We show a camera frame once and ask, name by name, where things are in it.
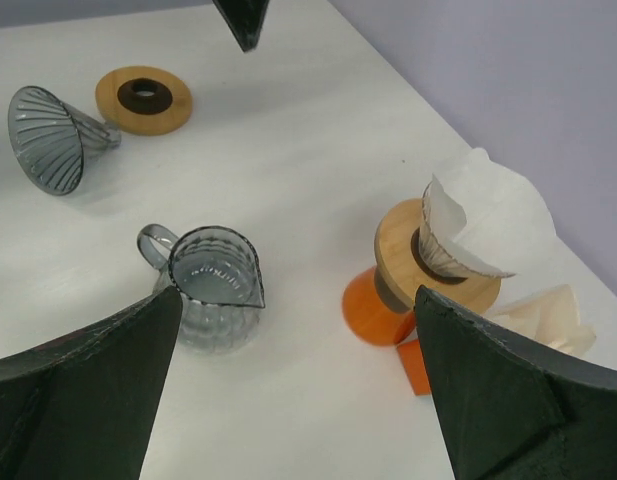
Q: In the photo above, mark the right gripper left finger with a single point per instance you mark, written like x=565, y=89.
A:
x=83, y=406

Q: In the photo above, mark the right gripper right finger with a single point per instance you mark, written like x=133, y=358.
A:
x=512, y=408

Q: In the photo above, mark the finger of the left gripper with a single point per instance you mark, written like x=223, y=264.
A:
x=245, y=19

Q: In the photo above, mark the orange coffee filter box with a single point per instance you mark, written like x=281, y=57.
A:
x=550, y=317

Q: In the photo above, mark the orange glass carafe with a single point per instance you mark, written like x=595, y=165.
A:
x=373, y=313

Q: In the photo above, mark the grey glass pitcher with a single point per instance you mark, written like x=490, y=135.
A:
x=216, y=271

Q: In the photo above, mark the white paper coffee filter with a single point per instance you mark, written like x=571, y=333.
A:
x=488, y=214

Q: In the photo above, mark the grey ribbed dripper cone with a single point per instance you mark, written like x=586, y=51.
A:
x=54, y=142

